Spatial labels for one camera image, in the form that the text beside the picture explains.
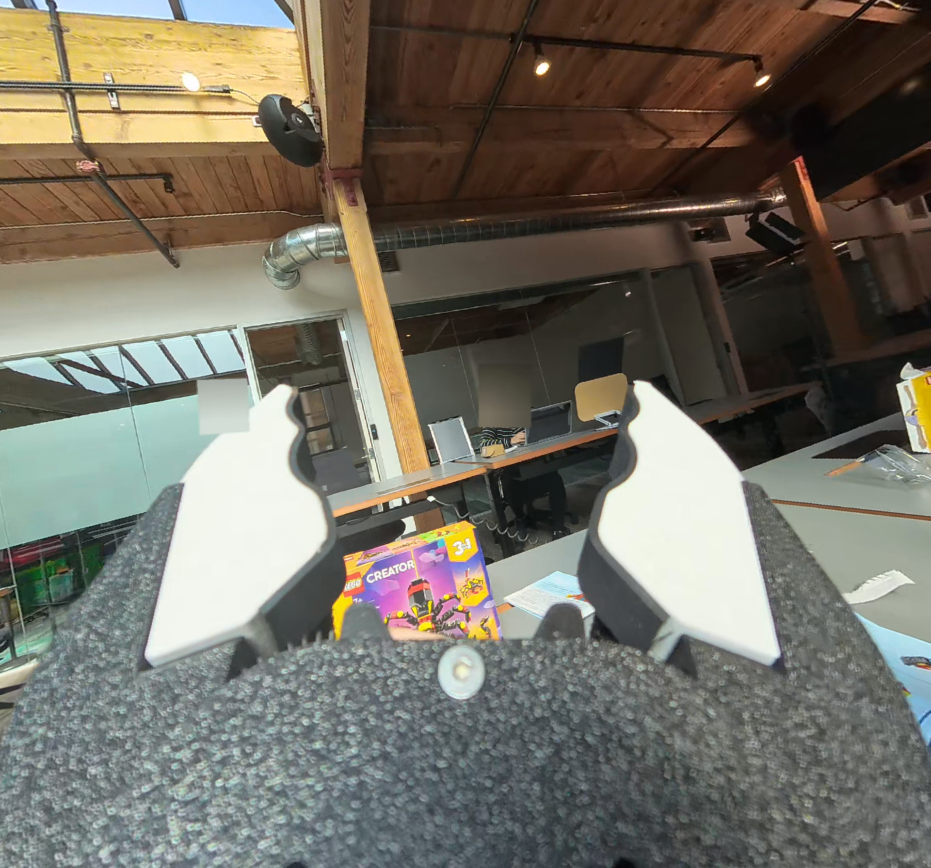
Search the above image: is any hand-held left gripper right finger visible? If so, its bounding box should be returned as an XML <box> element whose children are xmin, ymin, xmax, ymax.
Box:
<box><xmin>577</xmin><ymin>379</ymin><xmax>784</xmax><ymax>669</ymax></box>

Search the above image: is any wooden post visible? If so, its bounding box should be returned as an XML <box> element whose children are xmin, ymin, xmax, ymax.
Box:
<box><xmin>780</xmin><ymin>158</ymin><xmax>864</xmax><ymax>354</ymax></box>
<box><xmin>320</xmin><ymin>166</ymin><xmax>446</xmax><ymax>531</ymax></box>

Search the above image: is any silver ventilation duct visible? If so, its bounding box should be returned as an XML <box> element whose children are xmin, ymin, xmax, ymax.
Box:
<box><xmin>262</xmin><ymin>187</ymin><xmax>790</xmax><ymax>292</ymax></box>

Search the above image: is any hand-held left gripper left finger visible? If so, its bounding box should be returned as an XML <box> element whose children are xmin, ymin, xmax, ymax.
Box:
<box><xmin>143</xmin><ymin>383</ymin><xmax>338</xmax><ymax>670</ymax></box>

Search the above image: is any black ceiling pipe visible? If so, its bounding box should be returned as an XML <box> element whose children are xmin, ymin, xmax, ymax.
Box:
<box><xmin>36</xmin><ymin>0</ymin><xmax>180</xmax><ymax>270</ymax></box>

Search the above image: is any white paper strip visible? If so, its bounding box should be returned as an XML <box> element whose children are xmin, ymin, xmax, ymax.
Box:
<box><xmin>844</xmin><ymin>569</ymin><xmax>915</xmax><ymax>606</ymax></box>

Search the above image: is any black ceiling-hung device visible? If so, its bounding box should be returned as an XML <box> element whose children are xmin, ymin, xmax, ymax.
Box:
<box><xmin>745</xmin><ymin>211</ymin><xmax>806</xmax><ymax>254</ymax></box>

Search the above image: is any tan rounded panel on stand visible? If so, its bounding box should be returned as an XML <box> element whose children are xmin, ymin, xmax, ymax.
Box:
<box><xmin>574</xmin><ymin>372</ymin><xmax>629</xmax><ymax>424</ymax></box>

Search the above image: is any round black speaker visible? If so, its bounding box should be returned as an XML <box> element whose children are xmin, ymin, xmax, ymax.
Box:
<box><xmin>257</xmin><ymin>93</ymin><xmax>325</xmax><ymax>169</ymax></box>

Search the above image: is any purple yellow toy box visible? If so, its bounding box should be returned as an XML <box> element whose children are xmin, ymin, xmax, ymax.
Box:
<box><xmin>332</xmin><ymin>519</ymin><xmax>504</xmax><ymax>642</ymax></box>

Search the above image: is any clear plastic bag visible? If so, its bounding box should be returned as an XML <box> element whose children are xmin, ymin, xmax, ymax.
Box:
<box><xmin>857</xmin><ymin>444</ymin><xmax>931</xmax><ymax>485</ymax></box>

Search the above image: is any white leaflet with figure print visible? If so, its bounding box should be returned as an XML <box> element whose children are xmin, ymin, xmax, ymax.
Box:
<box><xmin>503</xmin><ymin>570</ymin><xmax>592</xmax><ymax>619</ymax></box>

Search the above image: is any yellow white toy box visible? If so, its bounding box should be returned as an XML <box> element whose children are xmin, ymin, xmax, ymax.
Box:
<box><xmin>896</xmin><ymin>363</ymin><xmax>931</xmax><ymax>455</ymax></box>

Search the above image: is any open dark laptop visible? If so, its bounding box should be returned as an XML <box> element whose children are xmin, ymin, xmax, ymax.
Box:
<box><xmin>525</xmin><ymin>400</ymin><xmax>576</xmax><ymax>446</ymax></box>

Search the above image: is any long wood-edged desk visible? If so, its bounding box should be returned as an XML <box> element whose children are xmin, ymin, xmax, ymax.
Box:
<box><xmin>326</xmin><ymin>423</ymin><xmax>623</xmax><ymax>520</ymax></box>

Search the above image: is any glass door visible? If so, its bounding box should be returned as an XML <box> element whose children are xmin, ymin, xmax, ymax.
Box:
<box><xmin>243</xmin><ymin>314</ymin><xmax>379</xmax><ymax>498</ymax></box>

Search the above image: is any open blue instruction booklet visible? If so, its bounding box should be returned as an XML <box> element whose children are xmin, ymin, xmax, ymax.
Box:
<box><xmin>854</xmin><ymin>612</ymin><xmax>931</xmax><ymax>747</ymax></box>

